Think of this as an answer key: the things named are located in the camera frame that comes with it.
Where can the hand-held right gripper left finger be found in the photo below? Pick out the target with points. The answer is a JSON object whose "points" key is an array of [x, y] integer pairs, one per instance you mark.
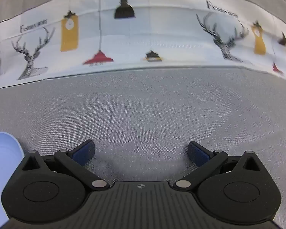
{"points": [[82, 153]]}

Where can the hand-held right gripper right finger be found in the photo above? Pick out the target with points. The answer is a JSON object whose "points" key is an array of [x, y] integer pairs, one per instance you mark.
{"points": [[200, 153]]}

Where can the light blue plate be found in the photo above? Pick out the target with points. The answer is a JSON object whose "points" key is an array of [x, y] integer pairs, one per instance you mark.
{"points": [[1, 162]]}

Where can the printed blanket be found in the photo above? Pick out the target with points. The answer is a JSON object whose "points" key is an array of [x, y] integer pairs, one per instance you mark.
{"points": [[133, 40]]}

